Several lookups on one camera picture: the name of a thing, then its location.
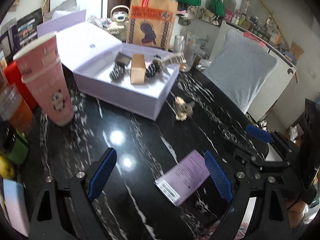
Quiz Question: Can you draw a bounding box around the gold rectangular box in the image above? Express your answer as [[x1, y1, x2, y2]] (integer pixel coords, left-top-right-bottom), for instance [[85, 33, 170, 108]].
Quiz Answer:
[[130, 54, 146, 85]]

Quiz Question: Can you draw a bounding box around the black polka dot scrunchie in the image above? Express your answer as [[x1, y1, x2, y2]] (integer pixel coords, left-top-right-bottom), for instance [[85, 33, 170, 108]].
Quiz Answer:
[[145, 55, 163, 80]]

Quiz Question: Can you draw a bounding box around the smoky transparent square box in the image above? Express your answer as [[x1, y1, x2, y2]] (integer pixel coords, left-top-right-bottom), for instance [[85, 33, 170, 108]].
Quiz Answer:
[[114, 52, 132, 66]]

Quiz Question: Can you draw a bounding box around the beige hair claw clip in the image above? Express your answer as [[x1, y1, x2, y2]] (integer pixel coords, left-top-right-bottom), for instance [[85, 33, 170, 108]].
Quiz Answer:
[[152, 53, 186, 68]]

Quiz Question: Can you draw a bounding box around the purple booklet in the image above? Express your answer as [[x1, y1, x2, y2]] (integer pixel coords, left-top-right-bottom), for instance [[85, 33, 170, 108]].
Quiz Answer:
[[155, 150, 209, 206]]

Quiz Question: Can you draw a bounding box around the gold decorated hair clip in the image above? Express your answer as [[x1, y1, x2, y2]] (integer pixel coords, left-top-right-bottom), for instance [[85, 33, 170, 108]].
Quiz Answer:
[[174, 96, 195, 121]]

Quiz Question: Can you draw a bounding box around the light blue cushion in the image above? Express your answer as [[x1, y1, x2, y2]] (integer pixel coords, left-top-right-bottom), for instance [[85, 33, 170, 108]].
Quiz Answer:
[[203, 29, 278, 113]]

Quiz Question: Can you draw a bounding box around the black white gingham scrunchie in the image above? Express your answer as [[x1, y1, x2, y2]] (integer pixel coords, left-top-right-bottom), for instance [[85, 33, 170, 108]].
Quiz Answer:
[[110, 63, 125, 81]]

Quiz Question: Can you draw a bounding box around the lavender gift box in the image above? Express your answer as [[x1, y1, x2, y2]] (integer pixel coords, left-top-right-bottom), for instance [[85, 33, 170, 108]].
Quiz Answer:
[[37, 11, 179, 120]]

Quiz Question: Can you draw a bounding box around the clear glass cup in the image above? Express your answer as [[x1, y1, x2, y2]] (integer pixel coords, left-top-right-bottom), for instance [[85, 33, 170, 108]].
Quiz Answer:
[[173, 35, 200, 72]]

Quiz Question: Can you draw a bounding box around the pink paper cup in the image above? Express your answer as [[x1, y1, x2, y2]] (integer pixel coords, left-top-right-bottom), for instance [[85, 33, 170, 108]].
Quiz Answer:
[[13, 31, 74, 126]]

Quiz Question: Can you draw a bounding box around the red canister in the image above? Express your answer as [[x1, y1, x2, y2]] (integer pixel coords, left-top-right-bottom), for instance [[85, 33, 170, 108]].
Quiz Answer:
[[4, 61, 38, 110]]

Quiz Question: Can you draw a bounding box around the brown paper food bag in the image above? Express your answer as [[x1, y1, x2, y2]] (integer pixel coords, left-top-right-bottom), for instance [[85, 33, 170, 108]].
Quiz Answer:
[[126, 0, 178, 51]]

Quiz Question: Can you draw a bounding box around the cream cartoon water bottle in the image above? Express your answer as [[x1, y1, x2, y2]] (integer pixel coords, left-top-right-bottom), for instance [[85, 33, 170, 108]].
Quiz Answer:
[[107, 5, 130, 42]]

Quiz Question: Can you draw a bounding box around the black printed pouch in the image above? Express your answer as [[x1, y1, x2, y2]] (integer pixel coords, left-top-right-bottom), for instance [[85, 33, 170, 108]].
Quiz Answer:
[[17, 8, 43, 48]]

